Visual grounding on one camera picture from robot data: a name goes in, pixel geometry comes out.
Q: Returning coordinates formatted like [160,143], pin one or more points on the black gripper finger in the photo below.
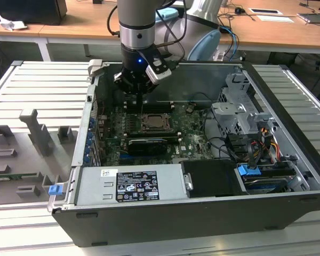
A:
[124,81]
[148,87]

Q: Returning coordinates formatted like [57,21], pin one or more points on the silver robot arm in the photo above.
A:
[136,16]

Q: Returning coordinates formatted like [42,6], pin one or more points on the black RAM slot bank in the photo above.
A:
[160,106]
[149,133]

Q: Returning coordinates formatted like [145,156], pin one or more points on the CPU socket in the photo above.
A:
[144,117]

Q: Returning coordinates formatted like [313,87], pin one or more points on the black graphics card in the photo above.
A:
[146,146]

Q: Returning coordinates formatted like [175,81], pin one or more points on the green motherboard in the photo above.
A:
[194,138]

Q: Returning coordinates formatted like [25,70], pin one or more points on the wooden desk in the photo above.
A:
[69,24]

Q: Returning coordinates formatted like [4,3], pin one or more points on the silver metal drive cage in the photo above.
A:
[229,114]

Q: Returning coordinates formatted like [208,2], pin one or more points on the silver power supply unit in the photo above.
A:
[96,186]

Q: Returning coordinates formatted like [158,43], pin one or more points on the black box on desk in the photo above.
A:
[26,10]

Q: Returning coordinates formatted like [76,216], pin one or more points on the black headset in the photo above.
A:
[239,10]

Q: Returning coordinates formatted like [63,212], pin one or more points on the grey parts rack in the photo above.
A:
[21,149]

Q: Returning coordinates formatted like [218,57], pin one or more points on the crumpled white paper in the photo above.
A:
[10,24]

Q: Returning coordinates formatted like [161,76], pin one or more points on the blue case latch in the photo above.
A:
[55,190]

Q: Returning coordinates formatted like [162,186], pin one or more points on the hard disk in blue carrier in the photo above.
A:
[248,170]

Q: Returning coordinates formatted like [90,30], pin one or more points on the black open PC case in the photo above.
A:
[176,224]

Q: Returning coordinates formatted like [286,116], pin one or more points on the white paper sheet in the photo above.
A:
[274,18]

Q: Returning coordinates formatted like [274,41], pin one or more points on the green RAM stick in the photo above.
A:
[13,175]

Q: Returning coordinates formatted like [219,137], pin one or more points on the grey laptop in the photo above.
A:
[314,18]

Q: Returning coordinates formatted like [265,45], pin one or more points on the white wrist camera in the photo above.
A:
[158,73]

